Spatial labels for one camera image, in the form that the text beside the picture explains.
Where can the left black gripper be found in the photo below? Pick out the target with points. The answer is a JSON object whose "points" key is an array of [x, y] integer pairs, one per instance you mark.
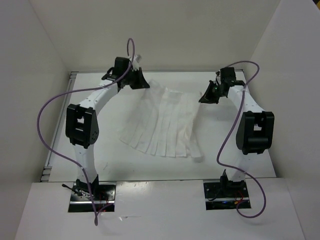
{"points": [[141, 82]]}

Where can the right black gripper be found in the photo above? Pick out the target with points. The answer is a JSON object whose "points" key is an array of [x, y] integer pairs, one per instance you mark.
{"points": [[208, 97]]}

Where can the white pleated skirt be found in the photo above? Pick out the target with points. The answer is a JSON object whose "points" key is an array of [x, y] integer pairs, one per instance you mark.
{"points": [[162, 124]]}

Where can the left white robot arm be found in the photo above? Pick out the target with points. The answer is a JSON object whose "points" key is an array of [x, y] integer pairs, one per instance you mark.
{"points": [[82, 127]]}

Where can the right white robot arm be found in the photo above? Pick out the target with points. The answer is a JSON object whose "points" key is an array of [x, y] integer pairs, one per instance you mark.
{"points": [[255, 126]]}

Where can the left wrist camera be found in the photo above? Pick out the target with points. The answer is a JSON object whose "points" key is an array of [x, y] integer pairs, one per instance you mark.
{"points": [[135, 61]]}

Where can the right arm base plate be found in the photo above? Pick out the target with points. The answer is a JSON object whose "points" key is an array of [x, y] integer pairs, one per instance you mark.
{"points": [[217, 198]]}

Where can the aluminium table edge rail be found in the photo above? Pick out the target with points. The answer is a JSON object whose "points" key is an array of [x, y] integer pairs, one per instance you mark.
{"points": [[45, 175]]}

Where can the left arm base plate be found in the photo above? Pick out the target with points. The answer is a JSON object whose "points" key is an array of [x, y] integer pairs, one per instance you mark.
{"points": [[104, 199]]}

